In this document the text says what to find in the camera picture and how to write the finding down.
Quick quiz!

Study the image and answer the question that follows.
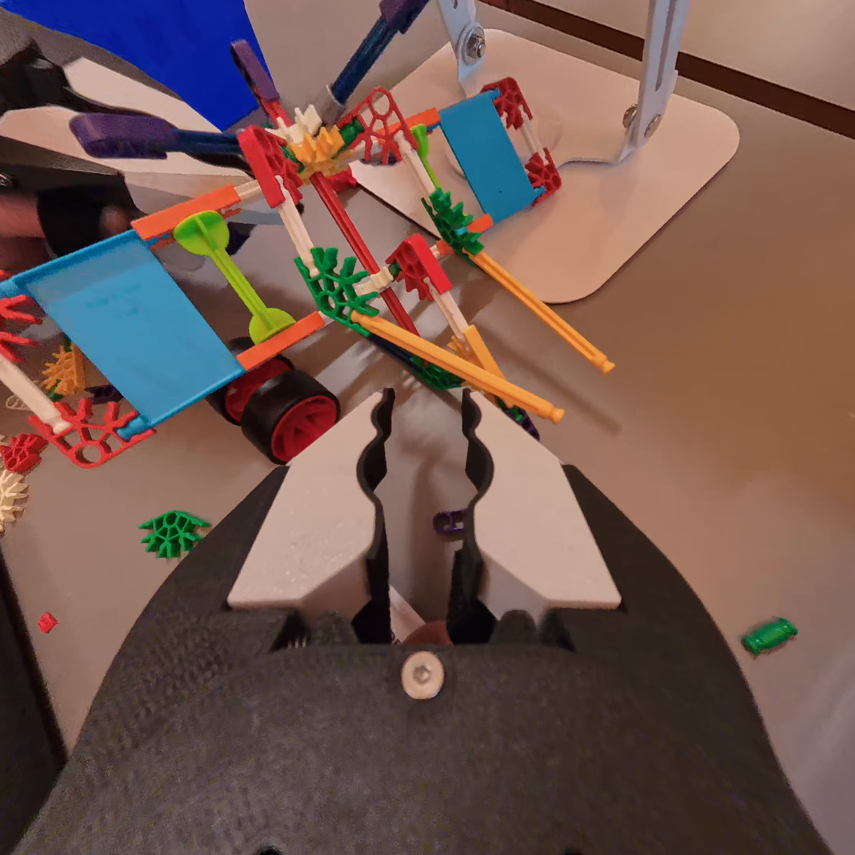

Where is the colourful construction toy model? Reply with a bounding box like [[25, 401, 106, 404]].
[[0, 0, 615, 468]]

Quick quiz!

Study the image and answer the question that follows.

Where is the white instruction booklet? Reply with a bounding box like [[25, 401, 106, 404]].
[[391, 588, 428, 643]]

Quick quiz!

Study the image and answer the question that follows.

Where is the small green rod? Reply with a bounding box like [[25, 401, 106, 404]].
[[741, 618, 799, 656]]

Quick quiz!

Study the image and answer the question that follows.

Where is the red fan connector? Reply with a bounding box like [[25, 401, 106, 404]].
[[0, 433, 49, 474]]

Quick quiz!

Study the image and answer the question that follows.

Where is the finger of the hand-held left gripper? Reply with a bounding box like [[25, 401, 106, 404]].
[[62, 55, 226, 136], [0, 109, 283, 226]]

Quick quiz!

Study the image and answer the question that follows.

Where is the black perforated chair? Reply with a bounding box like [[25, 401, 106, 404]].
[[0, 548, 68, 836]]

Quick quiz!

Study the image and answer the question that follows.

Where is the white snowflake connector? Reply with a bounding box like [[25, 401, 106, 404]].
[[0, 468, 31, 535]]

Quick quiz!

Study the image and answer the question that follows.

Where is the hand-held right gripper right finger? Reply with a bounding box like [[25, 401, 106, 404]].
[[446, 387, 623, 645]]

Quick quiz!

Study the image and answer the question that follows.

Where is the green fan connector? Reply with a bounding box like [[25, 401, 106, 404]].
[[139, 509, 211, 558]]

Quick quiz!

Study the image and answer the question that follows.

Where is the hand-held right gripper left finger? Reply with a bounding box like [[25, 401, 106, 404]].
[[227, 387, 396, 645]]

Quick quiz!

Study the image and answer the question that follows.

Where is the yellow fan connector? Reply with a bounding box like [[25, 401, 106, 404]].
[[40, 344, 88, 395]]

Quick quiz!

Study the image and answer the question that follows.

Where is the blue plastic bin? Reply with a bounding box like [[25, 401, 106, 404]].
[[13, 0, 275, 132]]

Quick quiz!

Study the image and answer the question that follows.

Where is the white document stand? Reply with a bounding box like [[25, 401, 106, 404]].
[[350, 0, 741, 305]]

